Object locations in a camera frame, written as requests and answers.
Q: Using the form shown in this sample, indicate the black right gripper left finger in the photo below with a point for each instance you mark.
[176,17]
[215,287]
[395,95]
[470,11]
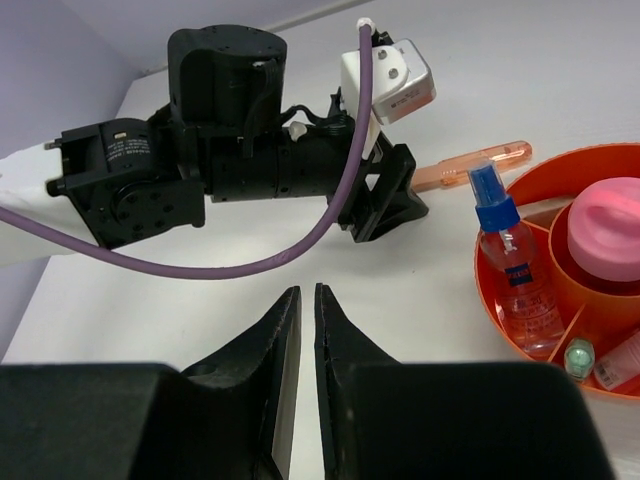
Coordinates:
[228,416]

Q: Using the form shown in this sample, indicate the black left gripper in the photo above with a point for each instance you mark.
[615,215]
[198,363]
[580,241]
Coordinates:
[381,198]

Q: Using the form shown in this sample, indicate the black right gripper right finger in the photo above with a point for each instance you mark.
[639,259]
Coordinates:
[384,419]

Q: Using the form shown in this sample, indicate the orange translucent pen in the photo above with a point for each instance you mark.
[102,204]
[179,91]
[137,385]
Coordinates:
[453,172]

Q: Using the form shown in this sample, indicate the blue white glue bottle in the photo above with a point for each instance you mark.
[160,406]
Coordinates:
[525,300]

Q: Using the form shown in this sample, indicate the pink translucent pen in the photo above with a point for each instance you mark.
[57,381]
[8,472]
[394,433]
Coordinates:
[618,370]

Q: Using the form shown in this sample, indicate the pink round eraser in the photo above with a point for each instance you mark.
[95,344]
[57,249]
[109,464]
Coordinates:
[603,236]

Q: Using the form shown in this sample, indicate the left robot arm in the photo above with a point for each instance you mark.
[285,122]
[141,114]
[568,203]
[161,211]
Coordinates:
[222,137]

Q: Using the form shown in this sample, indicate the green translucent pen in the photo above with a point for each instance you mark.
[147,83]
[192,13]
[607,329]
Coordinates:
[579,359]

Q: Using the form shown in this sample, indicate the orange round divided container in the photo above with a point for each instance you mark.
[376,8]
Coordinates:
[604,313]

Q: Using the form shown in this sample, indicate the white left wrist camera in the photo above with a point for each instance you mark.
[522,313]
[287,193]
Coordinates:
[402,82]

